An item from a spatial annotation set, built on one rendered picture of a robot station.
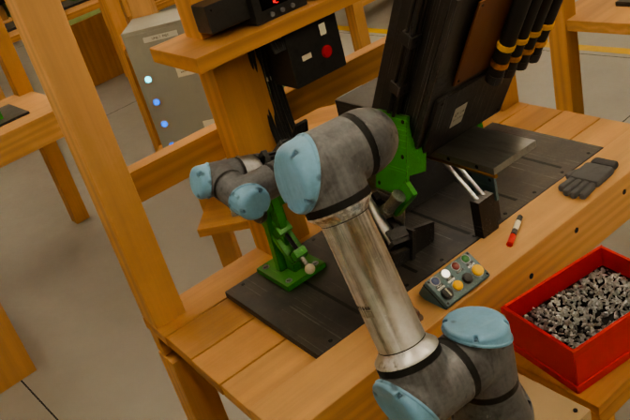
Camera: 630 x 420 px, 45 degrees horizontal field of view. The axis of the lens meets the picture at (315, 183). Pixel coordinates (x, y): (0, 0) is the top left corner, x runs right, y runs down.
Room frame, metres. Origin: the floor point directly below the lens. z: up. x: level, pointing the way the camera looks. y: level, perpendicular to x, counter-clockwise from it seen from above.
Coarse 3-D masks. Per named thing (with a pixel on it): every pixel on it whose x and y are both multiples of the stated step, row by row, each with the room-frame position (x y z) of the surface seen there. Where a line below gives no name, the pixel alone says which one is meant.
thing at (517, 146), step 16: (480, 128) 1.79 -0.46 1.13; (448, 144) 1.75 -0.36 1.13; (464, 144) 1.73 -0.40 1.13; (480, 144) 1.70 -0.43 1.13; (496, 144) 1.68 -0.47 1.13; (512, 144) 1.66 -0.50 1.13; (528, 144) 1.63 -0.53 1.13; (448, 160) 1.69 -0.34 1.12; (464, 160) 1.64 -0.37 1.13; (480, 160) 1.62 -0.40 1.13; (496, 160) 1.60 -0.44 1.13; (512, 160) 1.60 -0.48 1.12; (496, 176) 1.57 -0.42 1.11
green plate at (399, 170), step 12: (396, 120) 1.70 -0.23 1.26; (408, 120) 1.67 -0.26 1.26; (408, 132) 1.67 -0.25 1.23; (408, 144) 1.67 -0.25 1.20; (396, 156) 1.69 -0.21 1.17; (408, 156) 1.66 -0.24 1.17; (420, 156) 1.70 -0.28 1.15; (384, 168) 1.72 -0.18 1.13; (396, 168) 1.68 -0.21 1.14; (408, 168) 1.66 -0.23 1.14; (420, 168) 1.69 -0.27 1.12; (384, 180) 1.72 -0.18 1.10; (396, 180) 1.68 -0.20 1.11; (408, 180) 1.65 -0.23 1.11
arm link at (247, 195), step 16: (224, 176) 1.44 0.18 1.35; (240, 176) 1.43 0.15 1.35; (256, 176) 1.42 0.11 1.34; (272, 176) 1.42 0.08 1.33; (224, 192) 1.41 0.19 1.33; (240, 192) 1.38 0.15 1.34; (256, 192) 1.37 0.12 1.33; (272, 192) 1.41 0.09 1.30; (240, 208) 1.36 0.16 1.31; (256, 208) 1.37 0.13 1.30
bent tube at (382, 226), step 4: (372, 200) 1.73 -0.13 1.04; (368, 204) 1.71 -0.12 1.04; (372, 204) 1.71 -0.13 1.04; (376, 204) 1.72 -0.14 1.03; (372, 208) 1.70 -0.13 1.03; (376, 208) 1.70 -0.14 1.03; (372, 212) 1.70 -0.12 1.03; (376, 212) 1.69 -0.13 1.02; (380, 212) 1.70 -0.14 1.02; (376, 216) 1.69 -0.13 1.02; (380, 216) 1.69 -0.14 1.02; (376, 220) 1.68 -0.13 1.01; (380, 220) 1.68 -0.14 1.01; (384, 220) 1.68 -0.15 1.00; (380, 224) 1.67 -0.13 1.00; (384, 224) 1.67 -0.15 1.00; (388, 224) 1.67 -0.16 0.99; (380, 228) 1.67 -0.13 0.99; (384, 228) 1.66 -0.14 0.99; (388, 228) 1.66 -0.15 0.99; (384, 232) 1.65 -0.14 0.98; (384, 236) 1.65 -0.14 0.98; (388, 240) 1.63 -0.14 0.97; (388, 244) 1.63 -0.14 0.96
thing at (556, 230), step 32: (544, 192) 1.77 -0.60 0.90; (608, 192) 1.70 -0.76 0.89; (512, 224) 1.66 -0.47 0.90; (544, 224) 1.62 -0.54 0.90; (576, 224) 1.63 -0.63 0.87; (608, 224) 1.70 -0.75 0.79; (480, 256) 1.56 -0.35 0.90; (512, 256) 1.52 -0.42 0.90; (544, 256) 1.56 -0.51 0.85; (576, 256) 1.62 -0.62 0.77; (416, 288) 1.50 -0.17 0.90; (480, 288) 1.44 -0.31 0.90; (512, 288) 1.49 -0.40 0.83; (352, 352) 1.33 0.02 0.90; (288, 384) 1.29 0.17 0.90; (320, 384) 1.26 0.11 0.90; (352, 384) 1.23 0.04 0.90; (256, 416) 1.22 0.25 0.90; (288, 416) 1.19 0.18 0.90; (320, 416) 1.18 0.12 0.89; (352, 416) 1.22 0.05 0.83; (384, 416) 1.26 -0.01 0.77
